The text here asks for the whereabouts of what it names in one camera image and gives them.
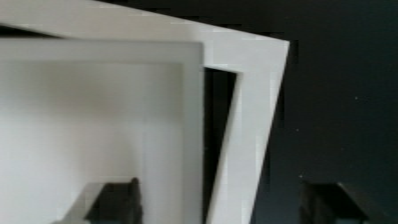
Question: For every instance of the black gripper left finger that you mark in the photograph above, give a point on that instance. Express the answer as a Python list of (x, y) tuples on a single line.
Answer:
[(116, 208)]

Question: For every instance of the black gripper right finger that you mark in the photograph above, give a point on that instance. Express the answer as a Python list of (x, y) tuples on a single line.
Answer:
[(333, 205)]

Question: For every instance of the white front drawer box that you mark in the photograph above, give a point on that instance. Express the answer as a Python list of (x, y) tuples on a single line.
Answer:
[(102, 102)]

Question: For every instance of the white drawer cabinet frame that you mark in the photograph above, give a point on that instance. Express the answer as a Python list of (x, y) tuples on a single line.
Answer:
[(241, 52)]

